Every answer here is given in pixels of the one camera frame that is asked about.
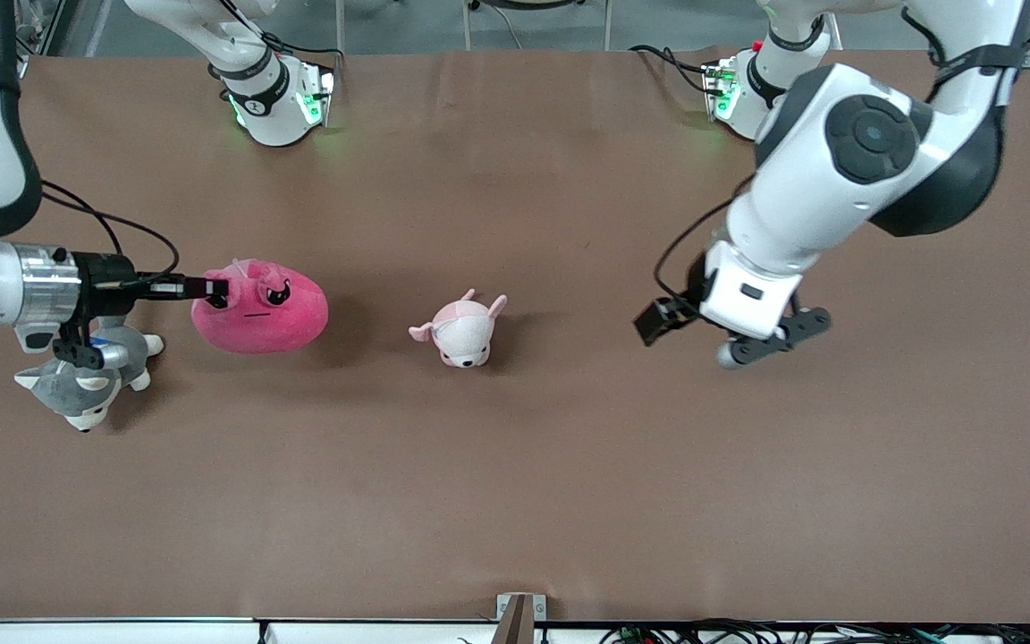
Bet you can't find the round hot pink plush toy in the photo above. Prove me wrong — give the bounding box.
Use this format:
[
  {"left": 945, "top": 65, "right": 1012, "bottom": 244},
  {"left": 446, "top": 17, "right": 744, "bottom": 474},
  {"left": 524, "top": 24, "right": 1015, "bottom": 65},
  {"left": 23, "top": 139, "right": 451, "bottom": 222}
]
[{"left": 190, "top": 258, "right": 330, "bottom": 356}]

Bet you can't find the grey white husky plush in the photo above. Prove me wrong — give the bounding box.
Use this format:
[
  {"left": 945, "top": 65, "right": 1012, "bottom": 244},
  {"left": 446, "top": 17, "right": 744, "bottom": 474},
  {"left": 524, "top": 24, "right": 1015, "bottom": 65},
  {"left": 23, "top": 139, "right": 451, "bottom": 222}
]
[{"left": 14, "top": 326, "right": 165, "bottom": 434}]

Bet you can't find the pale pink white plush dog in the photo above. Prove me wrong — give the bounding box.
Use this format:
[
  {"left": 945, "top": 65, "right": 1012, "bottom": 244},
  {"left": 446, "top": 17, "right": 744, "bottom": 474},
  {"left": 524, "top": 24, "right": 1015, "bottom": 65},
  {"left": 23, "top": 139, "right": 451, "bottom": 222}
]
[{"left": 408, "top": 288, "right": 509, "bottom": 369}]

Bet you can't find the brown table cover sheet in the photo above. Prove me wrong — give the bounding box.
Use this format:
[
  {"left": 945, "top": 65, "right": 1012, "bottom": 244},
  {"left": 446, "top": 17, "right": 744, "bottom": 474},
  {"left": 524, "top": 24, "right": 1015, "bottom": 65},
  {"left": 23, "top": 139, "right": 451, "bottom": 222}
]
[{"left": 0, "top": 49, "right": 1030, "bottom": 623}]

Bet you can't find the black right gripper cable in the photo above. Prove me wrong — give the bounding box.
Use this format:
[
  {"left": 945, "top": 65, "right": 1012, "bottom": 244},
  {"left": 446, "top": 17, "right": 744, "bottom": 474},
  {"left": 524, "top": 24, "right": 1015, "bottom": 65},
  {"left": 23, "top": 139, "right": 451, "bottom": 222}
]
[{"left": 39, "top": 179, "right": 182, "bottom": 289}]

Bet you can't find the black left arm base cable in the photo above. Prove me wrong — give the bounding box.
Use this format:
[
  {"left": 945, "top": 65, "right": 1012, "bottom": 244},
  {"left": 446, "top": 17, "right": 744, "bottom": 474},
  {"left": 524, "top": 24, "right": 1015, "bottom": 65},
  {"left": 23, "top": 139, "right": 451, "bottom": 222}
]
[{"left": 629, "top": 45, "right": 714, "bottom": 96}]

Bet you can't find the black arm base cable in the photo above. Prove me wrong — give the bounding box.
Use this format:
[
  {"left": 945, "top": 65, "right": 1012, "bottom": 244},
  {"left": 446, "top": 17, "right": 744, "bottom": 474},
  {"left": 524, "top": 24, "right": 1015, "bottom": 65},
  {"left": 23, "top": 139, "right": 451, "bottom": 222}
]
[
  {"left": 207, "top": 0, "right": 343, "bottom": 90},
  {"left": 629, "top": 45, "right": 714, "bottom": 96}
]

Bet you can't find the black right arm base cable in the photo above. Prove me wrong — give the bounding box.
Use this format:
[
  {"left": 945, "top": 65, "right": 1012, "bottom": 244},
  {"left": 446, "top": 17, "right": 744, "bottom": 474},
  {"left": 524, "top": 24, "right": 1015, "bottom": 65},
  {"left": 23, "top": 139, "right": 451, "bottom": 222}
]
[{"left": 207, "top": 0, "right": 343, "bottom": 90}]

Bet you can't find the small metal edge bracket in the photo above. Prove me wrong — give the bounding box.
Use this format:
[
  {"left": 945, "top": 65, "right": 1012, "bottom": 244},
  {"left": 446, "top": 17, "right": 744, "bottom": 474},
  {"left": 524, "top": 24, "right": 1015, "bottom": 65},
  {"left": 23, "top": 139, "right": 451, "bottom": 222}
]
[{"left": 495, "top": 592, "right": 548, "bottom": 623}]

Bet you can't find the tangled cable bundle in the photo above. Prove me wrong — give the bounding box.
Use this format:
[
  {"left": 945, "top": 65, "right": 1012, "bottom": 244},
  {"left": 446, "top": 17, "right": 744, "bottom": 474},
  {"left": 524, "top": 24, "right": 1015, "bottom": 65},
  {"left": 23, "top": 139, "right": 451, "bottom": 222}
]
[{"left": 600, "top": 619, "right": 1030, "bottom": 644}]

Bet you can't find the white table edge rail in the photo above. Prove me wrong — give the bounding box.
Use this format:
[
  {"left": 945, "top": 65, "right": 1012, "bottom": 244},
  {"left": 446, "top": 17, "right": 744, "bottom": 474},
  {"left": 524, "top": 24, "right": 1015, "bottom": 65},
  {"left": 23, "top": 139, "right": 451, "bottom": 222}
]
[{"left": 0, "top": 617, "right": 1030, "bottom": 644}]

